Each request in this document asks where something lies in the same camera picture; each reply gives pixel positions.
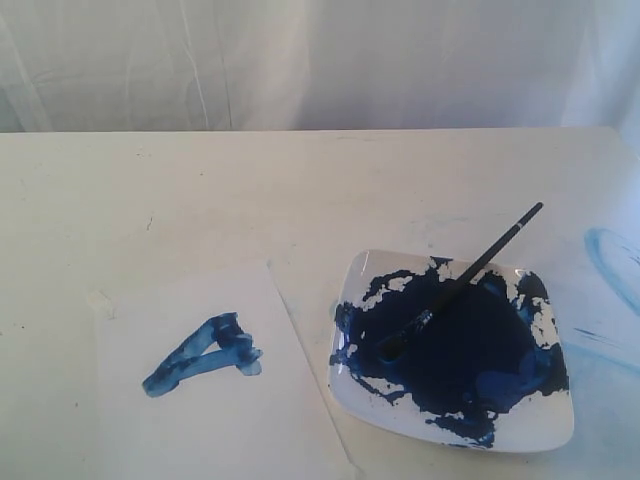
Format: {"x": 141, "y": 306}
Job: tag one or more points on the white paper sheet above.
{"x": 204, "y": 377}

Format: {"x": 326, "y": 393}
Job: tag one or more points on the white square paint plate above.
{"x": 489, "y": 373}

